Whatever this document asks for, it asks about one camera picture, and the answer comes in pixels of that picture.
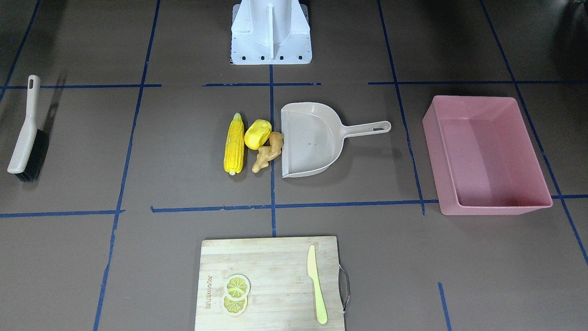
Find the tan toy ginger root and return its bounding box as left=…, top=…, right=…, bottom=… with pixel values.
left=252, top=131, right=284, bottom=173

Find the beige plastic dustpan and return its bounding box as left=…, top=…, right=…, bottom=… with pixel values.
left=281, top=102, right=391, bottom=178

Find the yellow toy potato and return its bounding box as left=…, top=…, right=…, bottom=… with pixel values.
left=244, top=119, right=272, bottom=150

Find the yellow toy corn cob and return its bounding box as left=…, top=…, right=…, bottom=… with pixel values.
left=223, top=113, right=244, bottom=176

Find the beige hand brush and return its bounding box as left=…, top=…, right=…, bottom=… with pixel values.
left=7, top=74, right=49, bottom=182

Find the pink plastic bin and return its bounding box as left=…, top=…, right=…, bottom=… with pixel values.
left=422, top=96, right=553, bottom=216

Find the bamboo cutting board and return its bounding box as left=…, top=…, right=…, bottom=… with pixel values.
left=195, top=235, right=346, bottom=331

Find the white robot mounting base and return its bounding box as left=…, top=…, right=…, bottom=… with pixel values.
left=230, top=0, right=312, bottom=65

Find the yellow-green plastic knife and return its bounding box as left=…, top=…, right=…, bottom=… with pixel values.
left=306, top=245, right=328, bottom=325

